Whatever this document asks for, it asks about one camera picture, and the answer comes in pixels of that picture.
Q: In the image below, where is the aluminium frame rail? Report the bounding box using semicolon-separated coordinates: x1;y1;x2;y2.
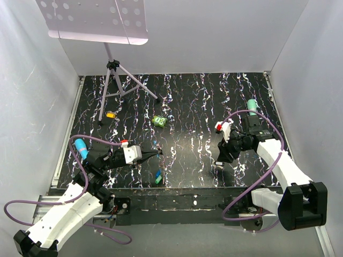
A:
50;76;85;188

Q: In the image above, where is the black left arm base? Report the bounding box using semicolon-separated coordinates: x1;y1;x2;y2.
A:
104;197;131;222

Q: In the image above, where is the chain of silver keyrings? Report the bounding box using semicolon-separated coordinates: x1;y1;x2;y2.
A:
158;156;167;185

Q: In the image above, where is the yellow key tag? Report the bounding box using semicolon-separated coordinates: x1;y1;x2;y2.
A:
105;111;117;119

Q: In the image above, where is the blue key tag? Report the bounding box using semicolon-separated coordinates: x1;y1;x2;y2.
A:
155;169;161;179

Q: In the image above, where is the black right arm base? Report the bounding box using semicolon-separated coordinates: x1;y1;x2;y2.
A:
223;200;267;233

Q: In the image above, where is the white music stand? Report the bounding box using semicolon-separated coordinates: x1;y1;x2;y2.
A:
36;0;160;125

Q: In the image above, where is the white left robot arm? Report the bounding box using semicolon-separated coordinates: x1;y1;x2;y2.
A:
13;139;162;256

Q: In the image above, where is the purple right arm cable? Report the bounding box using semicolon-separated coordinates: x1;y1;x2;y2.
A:
218;109;285;232

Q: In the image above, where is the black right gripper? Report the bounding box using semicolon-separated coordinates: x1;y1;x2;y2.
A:
217;130;252;164

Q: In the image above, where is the mint green marker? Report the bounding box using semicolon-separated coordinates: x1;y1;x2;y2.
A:
247;99;257;116

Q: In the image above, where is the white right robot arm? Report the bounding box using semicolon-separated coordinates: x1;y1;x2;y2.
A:
215;110;328;231

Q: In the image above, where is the cyan blue marker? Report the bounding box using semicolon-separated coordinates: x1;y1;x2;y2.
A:
74;138;88;160

